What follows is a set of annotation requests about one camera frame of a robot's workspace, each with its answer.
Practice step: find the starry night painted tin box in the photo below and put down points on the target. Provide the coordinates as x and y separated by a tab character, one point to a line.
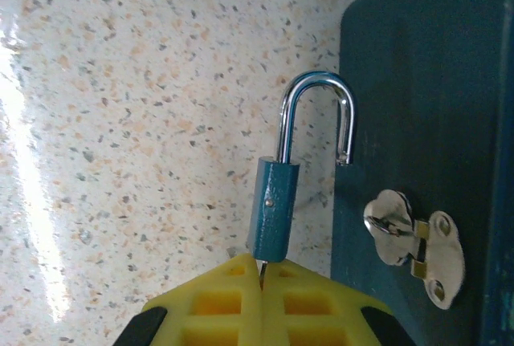
425	81

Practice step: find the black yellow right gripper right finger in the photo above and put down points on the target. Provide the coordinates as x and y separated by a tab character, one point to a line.
313	314

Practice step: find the silver metal hasp latch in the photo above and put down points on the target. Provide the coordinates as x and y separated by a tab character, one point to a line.
441	249

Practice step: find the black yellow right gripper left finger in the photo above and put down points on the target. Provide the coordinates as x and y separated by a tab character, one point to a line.
217	314

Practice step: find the blue padlock with silver shackle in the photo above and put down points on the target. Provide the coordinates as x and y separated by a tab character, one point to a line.
273	209

